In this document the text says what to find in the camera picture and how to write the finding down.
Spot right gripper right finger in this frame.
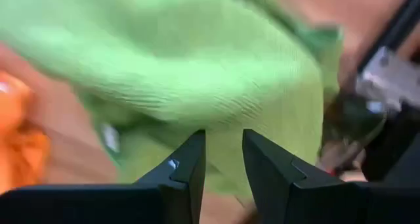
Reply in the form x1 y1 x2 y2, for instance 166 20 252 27
241 128 420 224

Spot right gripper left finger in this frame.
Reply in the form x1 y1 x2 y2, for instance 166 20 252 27
0 129 207 224

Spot black aluminium table frame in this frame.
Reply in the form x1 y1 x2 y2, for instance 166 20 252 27
357 0 420 74

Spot silver frame bracket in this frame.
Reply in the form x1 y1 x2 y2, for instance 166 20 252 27
356 45 420 115

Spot orange microfiber towel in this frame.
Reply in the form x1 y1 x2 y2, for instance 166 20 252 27
0 69 52 194

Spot green microfiber towel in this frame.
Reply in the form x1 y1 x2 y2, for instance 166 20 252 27
288 22 344 59
0 0 344 202

